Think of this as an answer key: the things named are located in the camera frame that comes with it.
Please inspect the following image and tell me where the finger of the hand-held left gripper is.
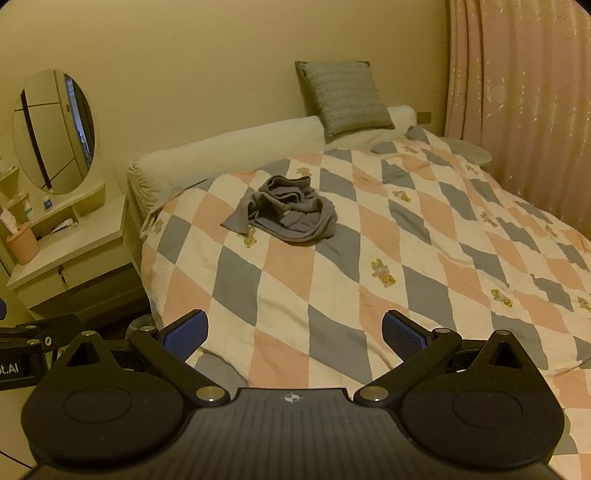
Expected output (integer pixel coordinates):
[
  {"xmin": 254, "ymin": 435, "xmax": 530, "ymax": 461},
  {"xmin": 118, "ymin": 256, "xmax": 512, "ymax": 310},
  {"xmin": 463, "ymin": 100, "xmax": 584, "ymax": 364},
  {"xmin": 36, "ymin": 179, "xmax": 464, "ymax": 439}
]
[{"xmin": 0, "ymin": 315, "xmax": 85, "ymax": 354}]

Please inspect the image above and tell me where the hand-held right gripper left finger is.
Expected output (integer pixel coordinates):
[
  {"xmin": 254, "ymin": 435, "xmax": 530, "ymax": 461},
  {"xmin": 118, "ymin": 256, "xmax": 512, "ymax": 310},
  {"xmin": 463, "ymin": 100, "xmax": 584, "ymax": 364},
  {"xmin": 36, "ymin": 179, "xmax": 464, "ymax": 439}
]
[{"xmin": 60, "ymin": 310, "xmax": 232, "ymax": 408}]

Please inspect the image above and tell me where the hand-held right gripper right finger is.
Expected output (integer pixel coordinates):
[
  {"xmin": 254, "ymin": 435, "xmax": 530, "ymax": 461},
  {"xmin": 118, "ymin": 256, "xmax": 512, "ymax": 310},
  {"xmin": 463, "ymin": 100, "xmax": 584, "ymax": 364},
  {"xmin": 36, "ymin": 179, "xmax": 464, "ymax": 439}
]
[{"xmin": 353, "ymin": 310, "xmax": 532, "ymax": 407}]

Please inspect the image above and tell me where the grey garment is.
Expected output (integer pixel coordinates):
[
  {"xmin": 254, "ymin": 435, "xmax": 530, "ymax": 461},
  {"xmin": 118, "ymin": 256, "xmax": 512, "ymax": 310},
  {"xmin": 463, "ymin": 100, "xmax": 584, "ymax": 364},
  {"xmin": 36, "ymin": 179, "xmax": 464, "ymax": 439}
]
[{"xmin": 221, "ymin": 174, "xmax": 338, "ymax": 244}]

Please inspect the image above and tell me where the diamond checked bear print quilt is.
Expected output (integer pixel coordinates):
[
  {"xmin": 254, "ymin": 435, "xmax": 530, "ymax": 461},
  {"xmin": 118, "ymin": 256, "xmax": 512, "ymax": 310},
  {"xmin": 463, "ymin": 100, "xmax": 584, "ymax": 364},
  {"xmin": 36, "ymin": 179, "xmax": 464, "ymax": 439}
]
[{"xmin": 139, "ymin": 127, "xmax": 591, "ymax": 480}]

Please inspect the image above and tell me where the pink tissue holder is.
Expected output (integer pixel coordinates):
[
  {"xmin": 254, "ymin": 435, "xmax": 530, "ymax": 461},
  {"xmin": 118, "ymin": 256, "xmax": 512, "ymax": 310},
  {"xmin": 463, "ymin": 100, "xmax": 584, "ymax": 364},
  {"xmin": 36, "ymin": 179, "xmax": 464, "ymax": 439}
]
[{"xmin": 6, "ymin": 222, "xmax": 41, "ymax": 266}]

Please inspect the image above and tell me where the cream vanity table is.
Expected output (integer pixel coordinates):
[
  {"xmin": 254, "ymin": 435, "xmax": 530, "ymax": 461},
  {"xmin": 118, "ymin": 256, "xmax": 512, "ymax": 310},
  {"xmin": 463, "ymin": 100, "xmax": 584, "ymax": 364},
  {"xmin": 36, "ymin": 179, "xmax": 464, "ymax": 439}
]
[{"xmin": 7, "ymin": 166, "xmax": 145, "ymax": 319}]

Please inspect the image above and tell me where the white bolster pillow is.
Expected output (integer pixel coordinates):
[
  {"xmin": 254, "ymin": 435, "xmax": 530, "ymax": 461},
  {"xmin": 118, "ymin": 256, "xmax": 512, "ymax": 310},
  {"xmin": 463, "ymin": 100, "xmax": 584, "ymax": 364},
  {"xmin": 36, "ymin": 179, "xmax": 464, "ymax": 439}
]
[{"xmin": 127, "ymin": 105, "xmax": 419, "ymax": 217}]

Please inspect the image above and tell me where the oval mirror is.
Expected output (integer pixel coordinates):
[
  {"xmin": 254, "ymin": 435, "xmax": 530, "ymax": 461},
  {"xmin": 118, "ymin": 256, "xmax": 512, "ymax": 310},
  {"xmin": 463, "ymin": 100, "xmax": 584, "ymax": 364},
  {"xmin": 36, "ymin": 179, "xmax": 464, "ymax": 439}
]
[{"xmin": 11, "ymin": 69, "xmax": 96, "ymax": 195}]

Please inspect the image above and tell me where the round white side table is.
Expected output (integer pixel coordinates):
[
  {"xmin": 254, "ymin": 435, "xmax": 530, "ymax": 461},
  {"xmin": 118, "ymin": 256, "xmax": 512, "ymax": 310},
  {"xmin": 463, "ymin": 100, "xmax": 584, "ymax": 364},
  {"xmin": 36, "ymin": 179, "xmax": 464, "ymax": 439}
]
[{"xmin": 444, "ymin": 137, "xmax": 493, "ymax": 168}]

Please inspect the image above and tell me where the grey striped cushion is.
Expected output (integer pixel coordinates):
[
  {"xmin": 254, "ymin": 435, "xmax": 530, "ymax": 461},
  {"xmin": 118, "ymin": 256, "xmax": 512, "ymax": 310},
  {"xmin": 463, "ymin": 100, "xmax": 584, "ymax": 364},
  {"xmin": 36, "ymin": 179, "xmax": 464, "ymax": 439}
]
[{"xmin": 295, "ymin": 60, "xmax": 395, "ymax": 144}]

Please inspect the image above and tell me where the pink curtain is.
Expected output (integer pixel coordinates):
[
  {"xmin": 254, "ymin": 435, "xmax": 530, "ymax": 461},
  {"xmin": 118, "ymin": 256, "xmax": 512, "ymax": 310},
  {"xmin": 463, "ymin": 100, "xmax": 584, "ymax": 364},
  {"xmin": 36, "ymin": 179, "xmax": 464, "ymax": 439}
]
[{"xmin": 443, "ymin": 0, "xmax": 591, "ymax": 232}]

